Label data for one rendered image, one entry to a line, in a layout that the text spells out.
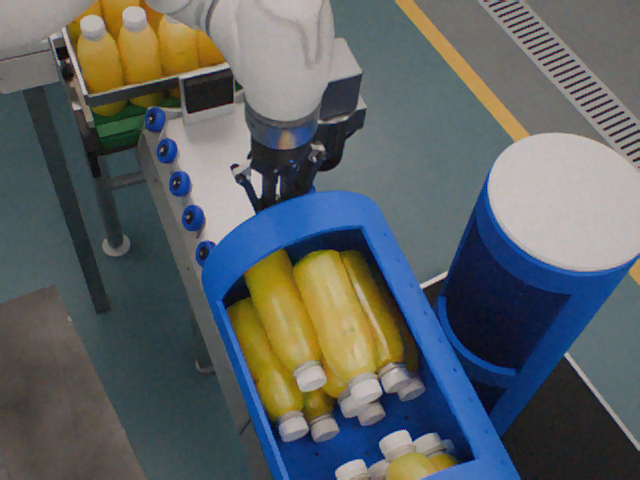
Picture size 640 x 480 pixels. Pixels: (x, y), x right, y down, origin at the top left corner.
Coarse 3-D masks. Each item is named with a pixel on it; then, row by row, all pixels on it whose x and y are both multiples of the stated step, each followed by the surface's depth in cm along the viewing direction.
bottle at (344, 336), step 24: (312, 264) 112; (336, 264) 112; (312, 288) 111; (336, 288) 110; (312, 312) 111; (336, 312) 109; (360, 312) 110; (336, 336) 108; (360, 336) 107; (336, 360) 107; (360, 360) 106
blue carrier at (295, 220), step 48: (336, 192) 115; (240, 240) 112; (288, 240) 109; (336, 240) 125; (384, 240) 114; (240, 288) 126; (432, 336) 107; (240, 384) 112; (432, 384) 121; (384, 432) 124; (432, 432) 121; (480, 432) 100
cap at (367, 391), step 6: (360, 384) 106; (366, 384) 106; (372, 384) 106; (378, 384) 107; (354, 390) 106; (360, 390) 106; (366, 390) 106; (372, 390) 106; (378, 390) 106; (354, 396) 106; (360, 396) 106; (366, 396) 106; (372, 396) 107; (378, 396) 108; (354, 402) 107; (360, 402) 108; (366, 402) 108
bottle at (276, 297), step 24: (264, 264) 117; (288, 264) 118; (264, 288) 115; (288, 288) 115; (264, 312) 114; (288, 312) 113; (288, 336) 111; (312, 336) 112; (288, 360) 111; (312, 360) 112
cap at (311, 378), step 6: (318, 366) 111; (300, 372) 111; (306, 372) 110; (312, 372) 110; (318, 372) 111; (300, 378) 111; (306, 378) 110; (312, 378) 110; (318, 378) 110; (324, 378) 111; (300, 384) 111; (306, 384) 110; (312, 384) 111; (318, 384) 112; (306, 390) 112
